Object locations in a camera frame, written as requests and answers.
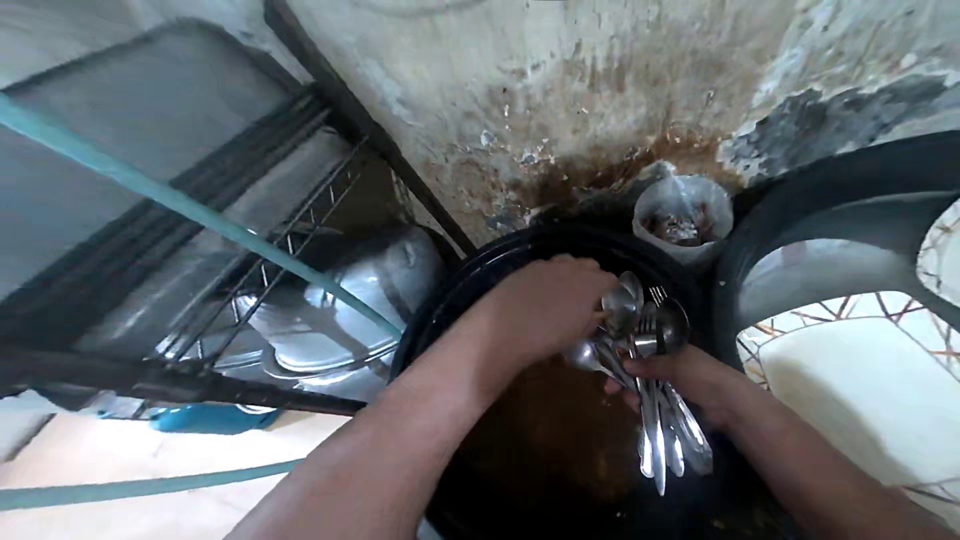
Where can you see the white plate with patterned rim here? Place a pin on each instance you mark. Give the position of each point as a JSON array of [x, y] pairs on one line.
[[855, 390], [943, 255]]

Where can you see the person's right forearm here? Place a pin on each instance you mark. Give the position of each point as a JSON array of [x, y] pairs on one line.
[[817, 469]]

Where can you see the dark metal rack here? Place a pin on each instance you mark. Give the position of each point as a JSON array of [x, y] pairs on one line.
[[360, 124]]

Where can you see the round silver metal lid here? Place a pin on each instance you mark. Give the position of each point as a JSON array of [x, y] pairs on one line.
[[330, 373]]

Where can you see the large silver metal pot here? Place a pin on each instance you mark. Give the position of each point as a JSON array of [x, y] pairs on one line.
[[352, 292]]

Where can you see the round black tub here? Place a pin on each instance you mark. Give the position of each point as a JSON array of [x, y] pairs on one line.
[[540, 457]]

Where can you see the person's right thumb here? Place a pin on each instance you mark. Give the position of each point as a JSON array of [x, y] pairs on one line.
[[651, 367]]

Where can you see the blue plastic basin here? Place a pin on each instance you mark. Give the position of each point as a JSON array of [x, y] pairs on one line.
[[214, 420]]

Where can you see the person's right hand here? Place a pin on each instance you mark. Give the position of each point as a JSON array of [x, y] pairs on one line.
[[697, 379]]

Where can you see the person's left fingers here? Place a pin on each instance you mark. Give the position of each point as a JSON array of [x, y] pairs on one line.
[[592, 289]]

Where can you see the person's left forearm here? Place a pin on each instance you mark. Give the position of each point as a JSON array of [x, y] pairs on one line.
[[405, 442]]

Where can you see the bundle of metal cutlery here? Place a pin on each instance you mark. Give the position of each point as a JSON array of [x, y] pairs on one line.
[[651, 375]]

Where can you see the translucent plastic container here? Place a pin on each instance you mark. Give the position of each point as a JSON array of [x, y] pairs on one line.
[[681, 214]]

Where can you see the person's right fingers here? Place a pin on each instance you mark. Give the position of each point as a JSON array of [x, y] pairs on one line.
[[624, 391]]

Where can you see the person's left hand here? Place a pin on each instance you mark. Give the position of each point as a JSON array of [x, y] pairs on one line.
[[551, 307]]

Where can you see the dark grey tub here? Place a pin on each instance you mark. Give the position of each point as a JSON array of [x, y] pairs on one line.
[[750, 247]]

